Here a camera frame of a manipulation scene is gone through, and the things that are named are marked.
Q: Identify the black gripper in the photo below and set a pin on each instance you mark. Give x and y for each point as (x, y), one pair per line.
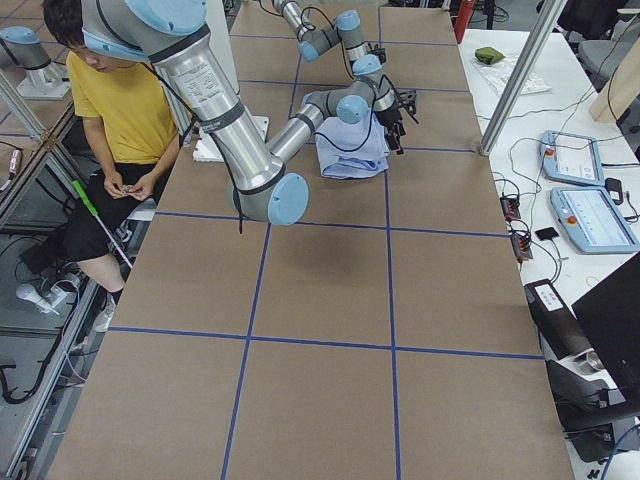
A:
(389, 118)

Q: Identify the light blue striped shirt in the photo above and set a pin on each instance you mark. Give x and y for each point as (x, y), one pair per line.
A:
(351, 151)

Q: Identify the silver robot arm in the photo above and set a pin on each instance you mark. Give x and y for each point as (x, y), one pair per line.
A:
(175, 37)
(343, 30)

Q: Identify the folded green cloth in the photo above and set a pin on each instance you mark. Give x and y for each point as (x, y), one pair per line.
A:
(488, 55)

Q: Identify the upper teach pendant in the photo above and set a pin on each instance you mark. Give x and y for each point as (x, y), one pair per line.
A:
(571, 158)

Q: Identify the teach pendant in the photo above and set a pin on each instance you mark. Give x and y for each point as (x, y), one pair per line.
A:
(571, 158)
(591, 221)

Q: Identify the black phone on desk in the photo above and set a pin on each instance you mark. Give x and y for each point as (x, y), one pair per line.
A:
(548, 233)

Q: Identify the lower teach pendant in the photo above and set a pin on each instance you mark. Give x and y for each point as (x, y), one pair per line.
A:
(591, 221)

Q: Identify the person in yellow shirt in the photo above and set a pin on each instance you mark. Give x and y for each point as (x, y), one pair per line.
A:
(130, 129)

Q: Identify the black monitor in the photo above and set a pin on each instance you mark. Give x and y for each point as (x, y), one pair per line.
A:
(608, 315)

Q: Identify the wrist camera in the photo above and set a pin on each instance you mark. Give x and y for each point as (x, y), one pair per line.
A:
(407, 100)
(378, 51)

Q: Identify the grey aluminium post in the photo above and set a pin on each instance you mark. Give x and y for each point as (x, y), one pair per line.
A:
(527, 59)

